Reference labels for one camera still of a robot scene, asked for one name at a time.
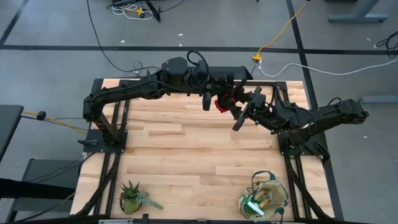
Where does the dark grey cart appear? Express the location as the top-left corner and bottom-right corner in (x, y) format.
(0, 157), (82, 223)

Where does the black computer case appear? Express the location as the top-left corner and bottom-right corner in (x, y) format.
(208, 65), (253, 81)

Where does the red and black gardening glove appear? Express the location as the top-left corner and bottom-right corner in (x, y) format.
(214, 75), (249, 114)

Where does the black aluminium table frame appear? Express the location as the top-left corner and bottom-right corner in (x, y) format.
(74, 79), (335, 224)

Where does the black cable sleeve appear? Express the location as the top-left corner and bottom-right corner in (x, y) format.
(284, 155), (333, 222)
(74, 152), (122, 217)

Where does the grey desk foot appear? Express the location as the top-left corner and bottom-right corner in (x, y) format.
(362, 95), (398, 105)

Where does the black cable coil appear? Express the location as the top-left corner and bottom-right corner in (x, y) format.
(375, 30), (398, 59)

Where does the white floor cable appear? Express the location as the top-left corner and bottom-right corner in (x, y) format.
(257, 58), (398, 78)

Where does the yellow extension cable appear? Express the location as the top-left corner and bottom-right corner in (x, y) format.
(252, 0), (308, 62)

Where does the potted succulent plant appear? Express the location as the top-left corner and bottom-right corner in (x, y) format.
(119, 181), (164, 215)

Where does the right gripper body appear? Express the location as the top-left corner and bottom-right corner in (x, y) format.
(232, 86), (271, 131)

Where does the black stand leg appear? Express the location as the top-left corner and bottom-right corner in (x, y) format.
(145, 0), (162, 22)

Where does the black side table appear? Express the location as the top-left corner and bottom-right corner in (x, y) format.
(0, 105), (24, 162)

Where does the desk with grey legs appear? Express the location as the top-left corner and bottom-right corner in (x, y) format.
(328, 0), (389, 23)

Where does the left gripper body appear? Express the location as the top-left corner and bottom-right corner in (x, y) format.
(198, 79), (220, 112)

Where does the black floor cable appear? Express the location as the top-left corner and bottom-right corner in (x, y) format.
(85, 0), (162, 74)

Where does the black control box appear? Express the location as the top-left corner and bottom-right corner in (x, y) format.
(90, 78), (105, 100)

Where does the beige gardening bag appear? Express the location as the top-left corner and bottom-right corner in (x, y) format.
(238, 170), (290, 223)

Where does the white cable bundle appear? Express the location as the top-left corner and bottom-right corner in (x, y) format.
(111, 3), (155, 21)

